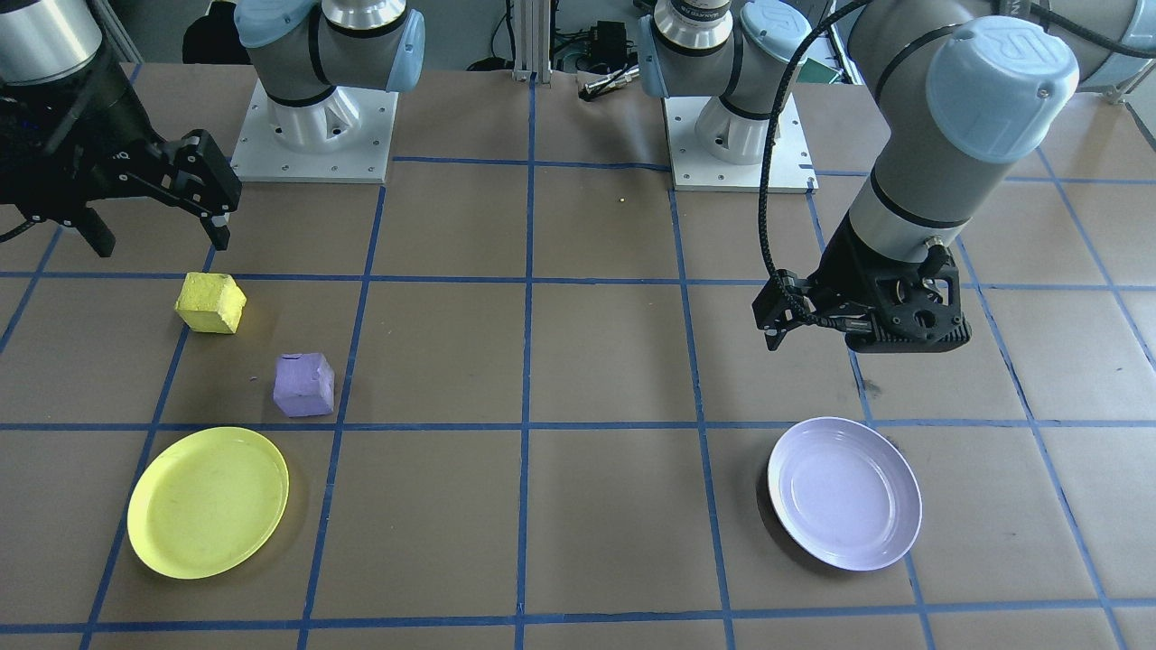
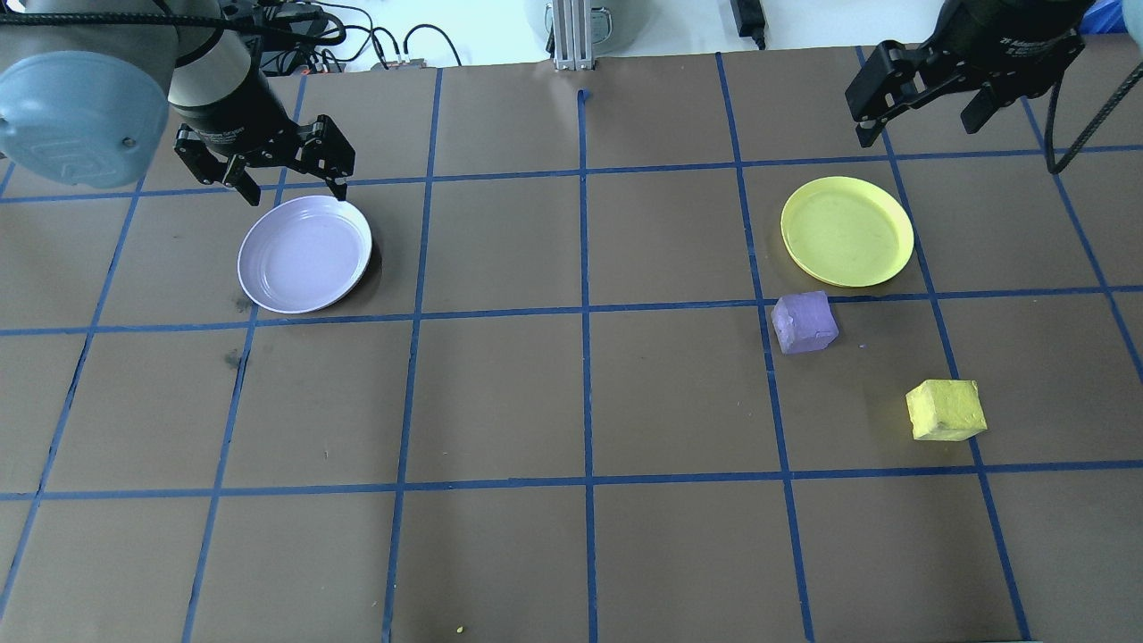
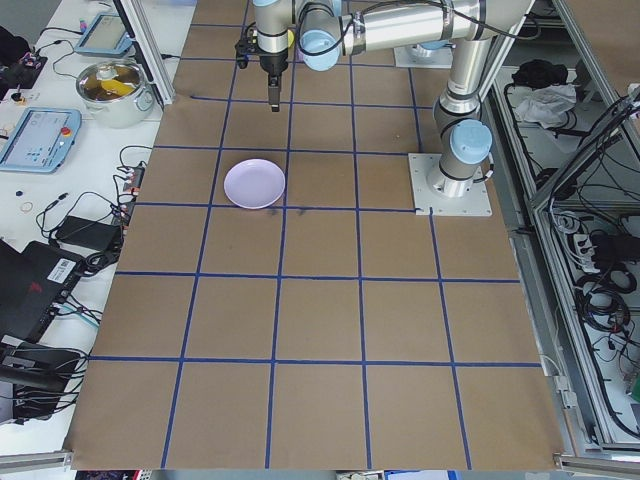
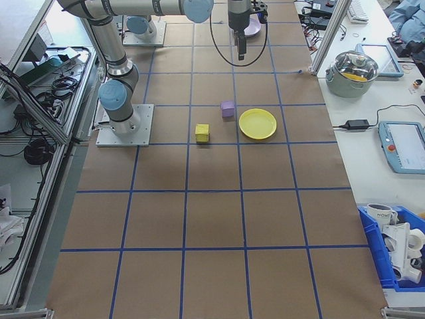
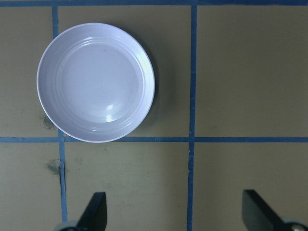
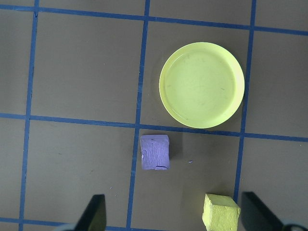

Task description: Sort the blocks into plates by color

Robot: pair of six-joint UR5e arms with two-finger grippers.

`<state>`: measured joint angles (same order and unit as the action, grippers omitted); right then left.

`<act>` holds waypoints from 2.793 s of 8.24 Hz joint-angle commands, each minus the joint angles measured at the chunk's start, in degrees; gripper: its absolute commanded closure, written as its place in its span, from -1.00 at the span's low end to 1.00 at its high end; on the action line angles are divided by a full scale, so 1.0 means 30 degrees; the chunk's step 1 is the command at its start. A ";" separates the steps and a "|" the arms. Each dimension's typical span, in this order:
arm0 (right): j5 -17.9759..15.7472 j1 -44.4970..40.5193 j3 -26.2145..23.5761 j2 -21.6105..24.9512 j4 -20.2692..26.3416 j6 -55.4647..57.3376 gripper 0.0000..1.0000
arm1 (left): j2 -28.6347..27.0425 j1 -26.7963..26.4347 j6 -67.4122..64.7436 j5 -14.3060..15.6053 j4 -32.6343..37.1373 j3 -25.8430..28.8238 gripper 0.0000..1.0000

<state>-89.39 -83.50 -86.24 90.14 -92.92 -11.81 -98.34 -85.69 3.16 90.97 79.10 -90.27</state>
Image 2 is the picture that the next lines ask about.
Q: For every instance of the purple foam block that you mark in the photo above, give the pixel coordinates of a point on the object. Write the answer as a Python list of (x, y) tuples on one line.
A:
[(804, 323)]

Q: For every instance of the purple plastic plate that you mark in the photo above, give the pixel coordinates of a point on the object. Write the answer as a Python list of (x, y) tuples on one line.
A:
[(304, 254)]

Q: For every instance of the aluminium profile post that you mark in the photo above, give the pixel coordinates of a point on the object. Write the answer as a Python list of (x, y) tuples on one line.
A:
[(571, 40)]

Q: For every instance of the yellow plastic plate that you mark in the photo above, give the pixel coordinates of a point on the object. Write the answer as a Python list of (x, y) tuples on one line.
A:
[(846, 232)]

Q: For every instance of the hub strip with red plugs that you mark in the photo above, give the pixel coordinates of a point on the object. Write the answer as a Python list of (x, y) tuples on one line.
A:
[(406, 62)]

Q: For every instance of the large black power adapter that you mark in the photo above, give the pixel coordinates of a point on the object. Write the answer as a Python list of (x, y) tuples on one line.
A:
[(299, 20)]

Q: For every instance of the small black power adapter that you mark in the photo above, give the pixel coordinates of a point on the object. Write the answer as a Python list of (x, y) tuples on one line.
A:
[(746, 13)]

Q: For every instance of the yellow foam block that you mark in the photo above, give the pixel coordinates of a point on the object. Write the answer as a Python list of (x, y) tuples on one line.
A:
[(946, 411)]

